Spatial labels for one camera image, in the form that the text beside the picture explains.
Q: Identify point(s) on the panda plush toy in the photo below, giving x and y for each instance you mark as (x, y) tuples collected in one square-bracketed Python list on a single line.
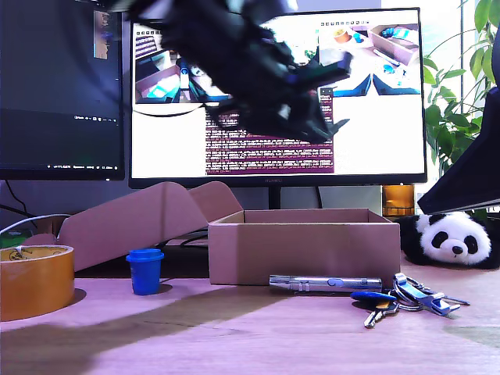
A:
[(453, 238)]

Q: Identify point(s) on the amber jar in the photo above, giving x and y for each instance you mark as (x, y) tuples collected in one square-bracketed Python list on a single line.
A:
[(398, 199)]

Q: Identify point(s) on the yellow packing tape roll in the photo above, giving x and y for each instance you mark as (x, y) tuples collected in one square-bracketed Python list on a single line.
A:
[(35, 285)]

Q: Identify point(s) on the blue key fob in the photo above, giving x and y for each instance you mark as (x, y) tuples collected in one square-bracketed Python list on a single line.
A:
[(371, 297)]

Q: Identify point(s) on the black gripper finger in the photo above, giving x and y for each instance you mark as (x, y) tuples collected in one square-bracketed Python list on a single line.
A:
[(339, 126), (314, 117)]

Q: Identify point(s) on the silver metal pen torch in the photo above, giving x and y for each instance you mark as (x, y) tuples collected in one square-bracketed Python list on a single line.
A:
[(312, 282)]

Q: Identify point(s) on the small brown cardboard box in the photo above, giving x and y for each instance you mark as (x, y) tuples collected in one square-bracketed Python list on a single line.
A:
[(47, 226)]

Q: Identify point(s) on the open brown cardboard box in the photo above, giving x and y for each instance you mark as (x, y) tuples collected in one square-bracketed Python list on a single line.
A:
[(304, 250)]

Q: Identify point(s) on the black framed computer monitor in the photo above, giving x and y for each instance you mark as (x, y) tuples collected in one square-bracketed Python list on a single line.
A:
[(371, 136)]

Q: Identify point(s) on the green leafy plant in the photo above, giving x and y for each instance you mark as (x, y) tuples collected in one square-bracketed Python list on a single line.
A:
[(445, 140)]

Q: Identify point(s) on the silver door key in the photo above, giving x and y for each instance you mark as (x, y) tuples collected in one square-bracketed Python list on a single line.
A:
[(381, 312)]

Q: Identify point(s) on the dark screen computer monitor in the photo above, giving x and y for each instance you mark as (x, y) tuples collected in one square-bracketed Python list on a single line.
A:
[(47, 78)]

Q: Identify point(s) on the small silver key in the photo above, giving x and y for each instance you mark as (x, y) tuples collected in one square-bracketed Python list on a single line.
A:
[(461, 301)]

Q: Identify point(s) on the green white snack bag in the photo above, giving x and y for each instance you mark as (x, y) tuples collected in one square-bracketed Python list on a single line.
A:
[(15, 234)]

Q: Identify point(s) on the small blue lidded cup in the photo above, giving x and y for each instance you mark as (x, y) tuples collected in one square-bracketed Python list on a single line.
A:
[(146, 273)]

